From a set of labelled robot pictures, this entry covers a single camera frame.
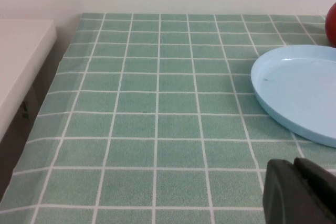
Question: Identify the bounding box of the light blue plastic plate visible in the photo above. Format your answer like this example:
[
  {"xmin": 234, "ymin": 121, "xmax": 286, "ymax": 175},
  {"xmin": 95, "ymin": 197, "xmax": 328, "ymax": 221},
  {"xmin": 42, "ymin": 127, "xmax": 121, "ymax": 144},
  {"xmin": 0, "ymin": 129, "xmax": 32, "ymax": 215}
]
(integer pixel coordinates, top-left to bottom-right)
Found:
[{"xmin": 250, "ymin": 45, "xmax": 336, "ymax": 148}]

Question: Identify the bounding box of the green checked tablecloth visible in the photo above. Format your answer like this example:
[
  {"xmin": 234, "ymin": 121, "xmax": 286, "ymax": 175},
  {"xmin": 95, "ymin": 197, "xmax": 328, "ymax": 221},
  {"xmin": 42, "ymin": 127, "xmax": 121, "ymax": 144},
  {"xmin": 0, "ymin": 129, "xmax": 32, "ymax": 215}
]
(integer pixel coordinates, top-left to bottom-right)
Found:
[{"xmin": 0, "ymin": 12, "xmax": 336, "ymax": 224}]

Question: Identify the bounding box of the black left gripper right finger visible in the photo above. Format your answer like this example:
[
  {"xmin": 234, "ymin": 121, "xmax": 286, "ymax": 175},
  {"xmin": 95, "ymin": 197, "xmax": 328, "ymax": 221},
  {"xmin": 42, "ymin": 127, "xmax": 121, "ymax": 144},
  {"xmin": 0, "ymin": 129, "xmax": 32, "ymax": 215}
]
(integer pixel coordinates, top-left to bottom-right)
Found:
[{"xmin": 293, "ymin": 157, "xmax": 336, "ymax": 224}]

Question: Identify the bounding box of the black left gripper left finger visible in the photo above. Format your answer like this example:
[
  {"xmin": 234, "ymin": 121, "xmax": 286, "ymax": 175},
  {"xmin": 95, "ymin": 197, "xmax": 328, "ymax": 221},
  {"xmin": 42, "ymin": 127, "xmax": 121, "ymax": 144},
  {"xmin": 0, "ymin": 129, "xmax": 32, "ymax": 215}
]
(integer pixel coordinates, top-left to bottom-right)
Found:
[{"xmin": 262, "ymin": 158, "xmax": 332, "ymax": 224}]

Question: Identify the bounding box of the red apple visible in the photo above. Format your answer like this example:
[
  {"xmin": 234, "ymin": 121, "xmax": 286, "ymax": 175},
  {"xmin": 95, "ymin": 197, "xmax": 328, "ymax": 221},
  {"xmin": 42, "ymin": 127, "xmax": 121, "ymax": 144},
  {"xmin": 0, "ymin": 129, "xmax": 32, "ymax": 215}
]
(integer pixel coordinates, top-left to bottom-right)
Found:
[{"xmin": 324, "ymin": 2, "xmax": 336, "ymax": 48}]

